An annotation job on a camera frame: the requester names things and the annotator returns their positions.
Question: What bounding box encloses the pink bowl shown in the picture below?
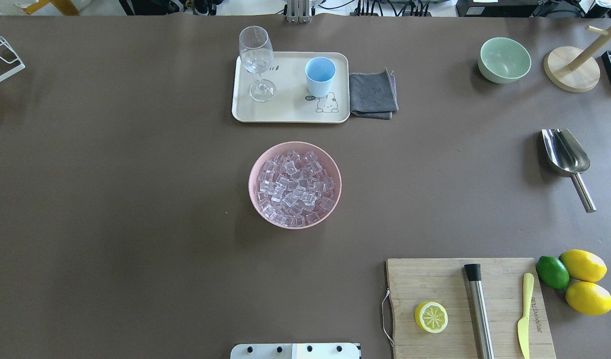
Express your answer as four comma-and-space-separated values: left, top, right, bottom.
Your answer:
248, 142, 342, 230

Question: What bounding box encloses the grey folded cloth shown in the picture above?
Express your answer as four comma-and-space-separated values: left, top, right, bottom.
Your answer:
349, 69, 399, 120

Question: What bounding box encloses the steel muddler black tip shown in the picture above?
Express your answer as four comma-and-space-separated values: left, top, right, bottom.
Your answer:
463, 263, 495, 359

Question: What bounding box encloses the stainless steel ice scoop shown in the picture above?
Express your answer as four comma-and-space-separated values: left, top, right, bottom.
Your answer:
541, 129, 597, 213

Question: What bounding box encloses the yellow plastic knife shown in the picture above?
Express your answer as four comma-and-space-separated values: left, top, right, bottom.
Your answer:
517, 272, 535, 359

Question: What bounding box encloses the lower whole yellow lemon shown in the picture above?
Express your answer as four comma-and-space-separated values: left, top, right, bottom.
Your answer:
565, 281, 611, 316

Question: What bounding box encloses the whole yellow lemon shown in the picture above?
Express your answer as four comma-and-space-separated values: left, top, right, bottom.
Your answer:
559, 248, 607, 283
565, 281, 611, 316

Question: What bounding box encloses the upper whole yellow lemon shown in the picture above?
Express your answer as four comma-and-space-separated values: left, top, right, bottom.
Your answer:
559, 248, 607, 283

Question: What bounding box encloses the green lime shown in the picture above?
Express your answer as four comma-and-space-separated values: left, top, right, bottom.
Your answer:
536, 255, 570, 290

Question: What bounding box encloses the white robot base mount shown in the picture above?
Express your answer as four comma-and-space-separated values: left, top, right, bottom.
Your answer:
230, 343, 362, 359

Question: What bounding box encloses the half lemon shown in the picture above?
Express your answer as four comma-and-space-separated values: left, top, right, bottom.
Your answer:
414, 301, 449, 334

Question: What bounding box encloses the bamboo cutting board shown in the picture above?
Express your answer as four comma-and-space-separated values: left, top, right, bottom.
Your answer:
387, 258, 536, 359

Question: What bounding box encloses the mint green bowl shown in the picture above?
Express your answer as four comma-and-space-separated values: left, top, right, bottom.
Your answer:
478, 38, 532, 84

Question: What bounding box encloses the light blue plastic cup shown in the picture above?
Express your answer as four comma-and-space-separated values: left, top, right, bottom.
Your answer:
305, 56, 336, 98

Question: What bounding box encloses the pile of clear ice cubes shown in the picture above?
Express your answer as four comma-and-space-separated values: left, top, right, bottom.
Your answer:
257, 150, 335, 227

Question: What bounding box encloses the clear wine glass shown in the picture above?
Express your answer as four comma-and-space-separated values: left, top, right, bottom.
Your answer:
239, 25, 276, 102

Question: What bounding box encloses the cream rabbit serving tray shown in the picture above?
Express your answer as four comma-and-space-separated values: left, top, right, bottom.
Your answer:
232, 51, 350, 124

